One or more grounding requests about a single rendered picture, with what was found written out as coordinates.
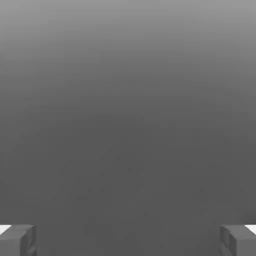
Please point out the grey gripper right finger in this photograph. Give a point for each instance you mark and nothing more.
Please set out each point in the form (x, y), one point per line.
(240, 242)

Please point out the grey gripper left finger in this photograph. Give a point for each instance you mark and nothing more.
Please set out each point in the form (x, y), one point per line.
(16, 241)

